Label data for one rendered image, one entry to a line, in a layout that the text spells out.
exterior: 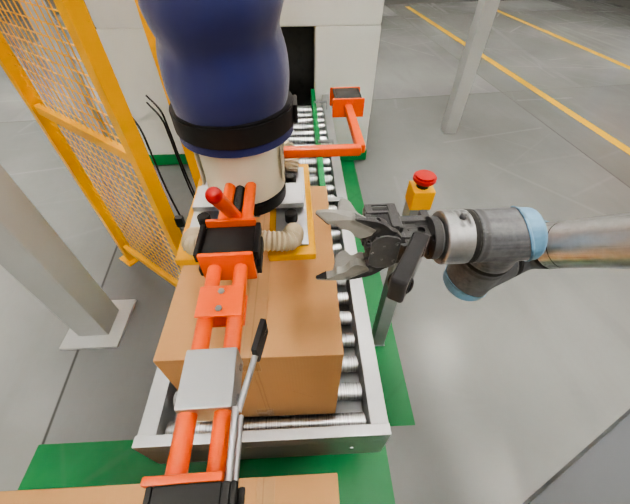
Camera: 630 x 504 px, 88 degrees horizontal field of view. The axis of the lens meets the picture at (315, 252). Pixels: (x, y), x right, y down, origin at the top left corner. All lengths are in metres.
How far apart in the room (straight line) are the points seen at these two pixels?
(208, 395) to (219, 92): 0.42
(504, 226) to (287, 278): 0.50
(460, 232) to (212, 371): 0.40
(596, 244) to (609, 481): 0.58
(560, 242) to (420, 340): 1.29
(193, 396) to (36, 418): 1.70
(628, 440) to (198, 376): 0.98
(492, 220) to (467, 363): 1.40
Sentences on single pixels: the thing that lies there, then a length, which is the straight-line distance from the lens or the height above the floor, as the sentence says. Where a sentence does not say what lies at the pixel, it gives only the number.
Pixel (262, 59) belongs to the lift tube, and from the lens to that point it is 0.57.
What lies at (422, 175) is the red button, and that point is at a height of 1.04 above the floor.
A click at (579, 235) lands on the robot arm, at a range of 0.68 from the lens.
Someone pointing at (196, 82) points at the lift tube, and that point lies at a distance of 0.57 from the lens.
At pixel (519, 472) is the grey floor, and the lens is 1.82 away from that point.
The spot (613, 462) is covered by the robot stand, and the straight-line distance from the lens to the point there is 1.09.
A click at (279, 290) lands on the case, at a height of 0.95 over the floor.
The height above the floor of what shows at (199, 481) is 1.24.
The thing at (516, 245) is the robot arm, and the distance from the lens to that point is 0.59.
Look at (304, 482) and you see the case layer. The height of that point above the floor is 0.54.
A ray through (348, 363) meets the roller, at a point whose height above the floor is 0.55.
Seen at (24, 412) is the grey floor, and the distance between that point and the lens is 2.14.
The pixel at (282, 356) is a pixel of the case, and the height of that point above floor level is 0.95.
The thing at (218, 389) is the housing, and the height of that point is 1.23.
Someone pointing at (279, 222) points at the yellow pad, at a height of 1.11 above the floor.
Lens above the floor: 1.60
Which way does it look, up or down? 47 degrees down
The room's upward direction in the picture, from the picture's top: straight up
